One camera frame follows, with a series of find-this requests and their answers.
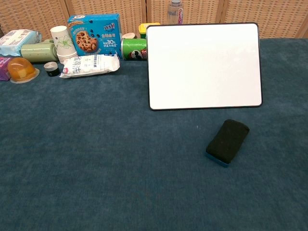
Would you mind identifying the woven folding screen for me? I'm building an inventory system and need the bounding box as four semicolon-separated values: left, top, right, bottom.
0;0;308;41

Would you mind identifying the green chips can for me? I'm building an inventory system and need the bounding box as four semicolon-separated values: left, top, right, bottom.
120;37;148;61

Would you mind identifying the small black jar silver lid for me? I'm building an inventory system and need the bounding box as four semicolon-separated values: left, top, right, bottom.
43;62;61;77

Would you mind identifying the white plastic detergent bag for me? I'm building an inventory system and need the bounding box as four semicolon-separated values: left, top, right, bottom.
59;53;121;78

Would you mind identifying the black felt eraser blue base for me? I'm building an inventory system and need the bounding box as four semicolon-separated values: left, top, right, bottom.
205;119;250;168

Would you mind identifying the orange jelly cup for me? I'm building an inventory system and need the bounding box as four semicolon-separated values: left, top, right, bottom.
7;57;40;84

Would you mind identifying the clear plastic water bottle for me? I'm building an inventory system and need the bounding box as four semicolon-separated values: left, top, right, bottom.
167;0;184;25

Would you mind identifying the yellow lidded green container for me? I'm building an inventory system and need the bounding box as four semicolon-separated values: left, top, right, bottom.
138;22;160;39

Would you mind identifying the teal table cloth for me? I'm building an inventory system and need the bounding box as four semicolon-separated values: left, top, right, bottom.
0;38;308;231

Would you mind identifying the white board with black frame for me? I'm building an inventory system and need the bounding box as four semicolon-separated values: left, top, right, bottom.
145;22;263;112

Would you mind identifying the stack of white paper cups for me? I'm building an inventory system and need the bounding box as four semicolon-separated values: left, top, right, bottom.
50;25;78;64

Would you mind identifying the blue cookie box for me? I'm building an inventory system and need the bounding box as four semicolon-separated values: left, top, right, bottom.
67;13;123;60

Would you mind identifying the light blue wet wipes pack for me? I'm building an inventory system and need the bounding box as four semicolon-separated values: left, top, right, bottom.
0;29;42;57

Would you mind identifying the green thermos bottle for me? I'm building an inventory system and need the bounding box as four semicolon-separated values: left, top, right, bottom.
20;39;59;63

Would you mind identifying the purple packet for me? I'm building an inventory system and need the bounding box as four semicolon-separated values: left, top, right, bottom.
0;56;13;81

